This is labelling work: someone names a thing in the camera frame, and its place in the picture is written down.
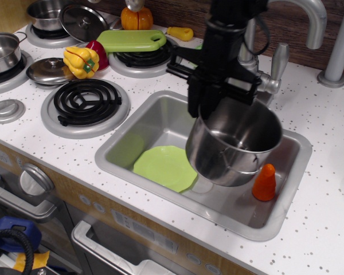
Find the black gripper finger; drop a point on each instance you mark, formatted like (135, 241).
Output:
(211, 97)
(196, 91)

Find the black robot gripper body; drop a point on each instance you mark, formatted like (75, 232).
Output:
(217, 62)

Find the large steel pot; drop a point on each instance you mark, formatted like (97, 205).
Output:
(230, 147)

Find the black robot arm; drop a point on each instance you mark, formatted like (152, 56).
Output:
(235, 13)

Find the silver sink basin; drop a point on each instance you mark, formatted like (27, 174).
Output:
(163, 120)

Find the large steel pot lid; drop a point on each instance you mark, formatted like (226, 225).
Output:
(82, 23)

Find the small steel pot lid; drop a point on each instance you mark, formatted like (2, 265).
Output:
(49, 71)

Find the back steel pot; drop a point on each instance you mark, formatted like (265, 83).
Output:
(45, 14)

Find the left steel pot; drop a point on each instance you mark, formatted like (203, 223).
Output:
(10, 52)

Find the silver toy faucet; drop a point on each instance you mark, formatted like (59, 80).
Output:
(270, 83)

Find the small yellow toy squash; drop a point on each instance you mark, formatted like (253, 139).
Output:
(181, 33)

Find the back right coil burner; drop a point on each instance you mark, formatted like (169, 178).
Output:
(142, 64)

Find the orange toy pumpkin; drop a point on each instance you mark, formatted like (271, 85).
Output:
(140, 20)

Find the light green plastic plate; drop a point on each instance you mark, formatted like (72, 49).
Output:
(167, 166)

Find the green plastic cutting board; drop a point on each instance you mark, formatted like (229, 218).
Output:
(132, 40)

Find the red toy bell pepper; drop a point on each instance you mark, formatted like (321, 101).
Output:
(99, 49)

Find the hanging steel spoon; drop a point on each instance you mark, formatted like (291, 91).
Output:
(135, 5)

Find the orange toy carrot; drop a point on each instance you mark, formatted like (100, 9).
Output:
(264, 186)

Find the front black coil burner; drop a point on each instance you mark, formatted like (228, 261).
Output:
(83, 109)

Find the yellow toy bell pepper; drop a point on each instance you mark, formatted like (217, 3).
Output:
(82, 62)

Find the grey vertical pole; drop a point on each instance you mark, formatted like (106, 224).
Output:
(333, 76)

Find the silver oven dial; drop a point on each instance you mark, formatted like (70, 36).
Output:
(33, 181)

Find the grey round stove knob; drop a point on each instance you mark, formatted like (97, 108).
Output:
(11, 110)

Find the blue object lower left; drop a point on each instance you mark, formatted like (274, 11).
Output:
(19, 235)

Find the silver dishwasher door handle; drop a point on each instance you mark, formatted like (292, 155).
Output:
(114, 261)

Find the silver oven door handle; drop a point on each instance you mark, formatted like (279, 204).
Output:
(41, 213)

